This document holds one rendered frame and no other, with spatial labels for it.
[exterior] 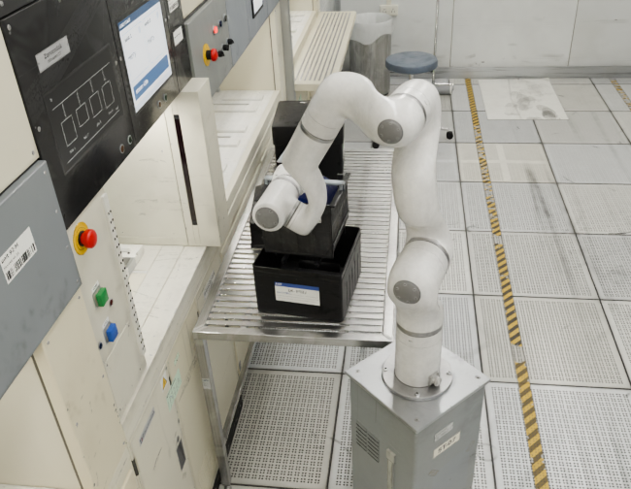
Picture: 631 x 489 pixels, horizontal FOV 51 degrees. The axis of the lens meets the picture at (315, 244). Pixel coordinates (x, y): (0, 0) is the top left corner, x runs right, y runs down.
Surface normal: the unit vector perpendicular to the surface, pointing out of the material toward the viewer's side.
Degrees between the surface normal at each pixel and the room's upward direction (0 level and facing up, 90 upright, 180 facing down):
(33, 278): 90
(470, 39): 90
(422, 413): 0
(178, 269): 0
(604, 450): 0
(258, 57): 90
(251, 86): 90
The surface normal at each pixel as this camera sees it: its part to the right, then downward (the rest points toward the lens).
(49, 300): 0.99, 0.03
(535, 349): -0.05, -0.84
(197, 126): -0.13, 0.55
